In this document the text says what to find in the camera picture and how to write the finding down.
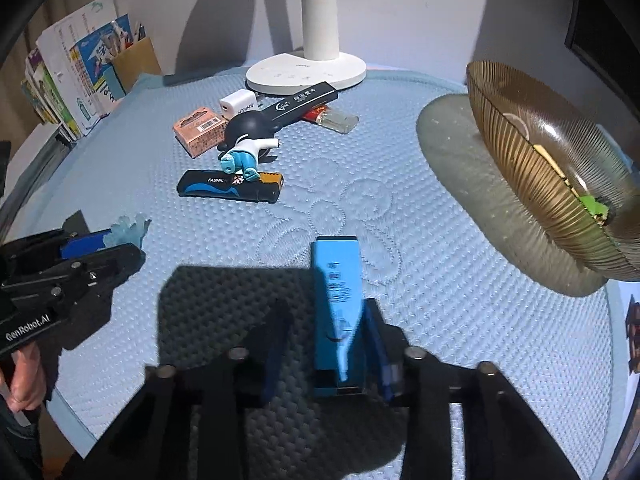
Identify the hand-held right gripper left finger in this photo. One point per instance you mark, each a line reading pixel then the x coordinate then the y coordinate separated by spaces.
pixel 272 365

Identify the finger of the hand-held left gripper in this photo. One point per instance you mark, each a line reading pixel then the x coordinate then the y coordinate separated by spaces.
pixel 110 262
pixel 80 246

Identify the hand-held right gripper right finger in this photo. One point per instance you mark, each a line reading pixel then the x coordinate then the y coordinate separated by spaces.
pixel 382 365

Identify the light blue translucent figurine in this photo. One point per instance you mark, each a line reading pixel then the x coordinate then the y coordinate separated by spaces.
pixel 130 225

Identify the amber ribbed glass bowl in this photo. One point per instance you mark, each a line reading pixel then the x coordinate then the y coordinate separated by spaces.
pixel 540 200

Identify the green crescent toy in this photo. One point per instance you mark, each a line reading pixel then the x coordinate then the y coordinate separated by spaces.
pixel 590 205

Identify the yellow highlighter pen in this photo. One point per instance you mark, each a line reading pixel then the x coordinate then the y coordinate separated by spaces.
pixel 547 157

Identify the person's left hand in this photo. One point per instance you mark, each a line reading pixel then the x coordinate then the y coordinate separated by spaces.
pixel 27 375

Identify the grey book stand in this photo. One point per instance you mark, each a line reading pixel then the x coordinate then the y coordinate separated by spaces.
pixel 45 160

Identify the black lighter with blue wave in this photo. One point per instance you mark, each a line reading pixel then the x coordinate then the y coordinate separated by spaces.
pixel 210 185

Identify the small pink box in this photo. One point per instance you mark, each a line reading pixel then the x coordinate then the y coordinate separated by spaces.
pixel 197 130

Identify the row of books and booklets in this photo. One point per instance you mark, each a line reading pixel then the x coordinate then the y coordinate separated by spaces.
pixel 65 75

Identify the brown pen holder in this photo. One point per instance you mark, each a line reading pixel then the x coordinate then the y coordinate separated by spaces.
pixel 135 65

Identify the black white and blue figurine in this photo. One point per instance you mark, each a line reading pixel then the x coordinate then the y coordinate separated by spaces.
pixel 247 132

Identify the white charger plug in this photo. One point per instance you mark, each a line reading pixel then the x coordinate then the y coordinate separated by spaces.
pixel 235 105

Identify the bunch of pencils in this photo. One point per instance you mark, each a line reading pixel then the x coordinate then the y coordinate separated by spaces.
pixel 131 35

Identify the black lighter with white print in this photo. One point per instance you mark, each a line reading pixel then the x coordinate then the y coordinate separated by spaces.
pixel 300 102

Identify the red clear lighter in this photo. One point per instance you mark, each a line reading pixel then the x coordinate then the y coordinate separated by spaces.
pixel 332 120

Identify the printed picture card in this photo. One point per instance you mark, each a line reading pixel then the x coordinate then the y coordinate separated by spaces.
pixel 631 332

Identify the white desk lamp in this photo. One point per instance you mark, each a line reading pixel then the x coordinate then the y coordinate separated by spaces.
pixel 320 30

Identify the dark computer monitor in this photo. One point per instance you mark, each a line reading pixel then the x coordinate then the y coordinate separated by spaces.
pixel 610 35

